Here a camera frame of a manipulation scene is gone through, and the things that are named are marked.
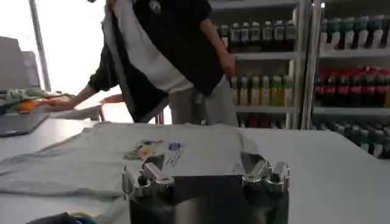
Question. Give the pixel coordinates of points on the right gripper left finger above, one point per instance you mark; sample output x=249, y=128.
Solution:
x=153, y=175

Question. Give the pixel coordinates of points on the person's left hand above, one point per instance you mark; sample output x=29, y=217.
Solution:
x=228, y=64

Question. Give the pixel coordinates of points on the dark cloth bundle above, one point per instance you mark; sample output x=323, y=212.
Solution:
x=61, y=219

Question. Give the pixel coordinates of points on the grey window post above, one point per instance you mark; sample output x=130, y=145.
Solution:
x=39, y=45

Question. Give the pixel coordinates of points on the person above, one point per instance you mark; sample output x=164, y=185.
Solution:
x=186, y=54

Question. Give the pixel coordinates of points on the grey laptop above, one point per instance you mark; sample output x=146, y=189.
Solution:
x=21, y=123

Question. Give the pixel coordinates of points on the pile of green clothes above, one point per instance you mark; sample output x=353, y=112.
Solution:
x=27, y=95

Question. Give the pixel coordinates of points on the grey printed t-shirt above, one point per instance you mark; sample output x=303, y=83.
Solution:
x=106, y=158

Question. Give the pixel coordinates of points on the shelf of green-capped bottles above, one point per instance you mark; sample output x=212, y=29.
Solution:
x=350, y=85

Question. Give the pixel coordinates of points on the black and white garment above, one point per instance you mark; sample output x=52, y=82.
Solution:
x=143, y=67

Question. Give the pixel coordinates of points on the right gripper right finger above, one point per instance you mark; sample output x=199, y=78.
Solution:
x=263, y=173

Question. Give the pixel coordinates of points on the person's right hand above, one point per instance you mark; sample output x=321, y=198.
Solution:
x=59, y=105

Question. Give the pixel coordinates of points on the orange cloth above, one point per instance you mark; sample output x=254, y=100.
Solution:
x=27, y=106

